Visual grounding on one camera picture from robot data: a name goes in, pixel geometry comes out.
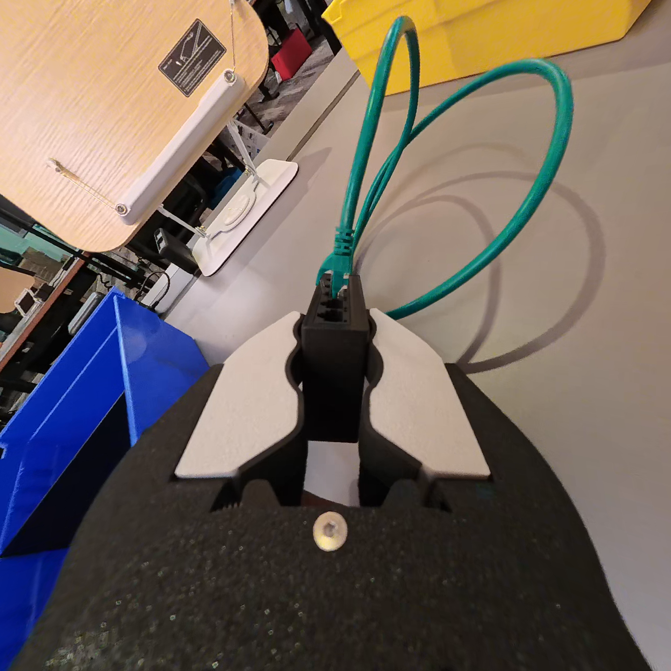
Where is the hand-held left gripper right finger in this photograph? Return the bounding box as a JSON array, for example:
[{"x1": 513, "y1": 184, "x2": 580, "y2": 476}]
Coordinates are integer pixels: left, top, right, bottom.
[{"x1": 358, "y1": 308, "x2": 492, "y2": 507}]

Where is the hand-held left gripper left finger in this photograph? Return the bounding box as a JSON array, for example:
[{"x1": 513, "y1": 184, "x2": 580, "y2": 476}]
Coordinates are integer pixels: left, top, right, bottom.
[{"x1": 174, "y1": 312, "x2": 308, "y2": 507}]

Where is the black ethernet switch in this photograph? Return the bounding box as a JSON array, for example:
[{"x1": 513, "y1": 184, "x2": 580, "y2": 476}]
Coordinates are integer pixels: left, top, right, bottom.
[{"x1": 301, "y1": 274, "x2": 370, "y2": 443}]

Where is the blue storage bin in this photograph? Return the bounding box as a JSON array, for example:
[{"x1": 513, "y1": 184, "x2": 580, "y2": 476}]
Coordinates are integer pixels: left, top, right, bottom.
[{"x1": 0, "y1": 287, "x2": 210, "y2": 671}]

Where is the green ethernet cable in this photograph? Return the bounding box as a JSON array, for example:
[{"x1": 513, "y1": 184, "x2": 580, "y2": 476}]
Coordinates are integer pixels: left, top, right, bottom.
[{"x1": 319, "y1": 16, "x2": 572, "y2": 320}]

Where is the yellow storage bin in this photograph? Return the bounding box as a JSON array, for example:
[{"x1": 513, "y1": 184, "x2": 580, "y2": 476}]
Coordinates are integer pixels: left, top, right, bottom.
[{"x1": 321, "y1": 0, "x2": 653, "y2": 98}]

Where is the black bin divider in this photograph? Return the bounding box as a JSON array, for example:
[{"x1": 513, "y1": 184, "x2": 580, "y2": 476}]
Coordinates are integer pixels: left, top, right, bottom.
[{"x1": 2, "y1": 393, "x2": 132, "y2": 557}]

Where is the wooden stand with white base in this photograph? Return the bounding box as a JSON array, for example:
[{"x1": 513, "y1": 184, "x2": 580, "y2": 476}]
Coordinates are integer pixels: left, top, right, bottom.
[{"x1": 0, "y1": 0, "x2": 300, "y2": 277}]

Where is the red box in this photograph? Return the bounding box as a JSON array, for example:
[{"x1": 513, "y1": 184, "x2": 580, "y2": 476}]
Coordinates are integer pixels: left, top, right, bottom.
[{"x1": 271, "y1": 29, "x2": 313, "y2": 82}]

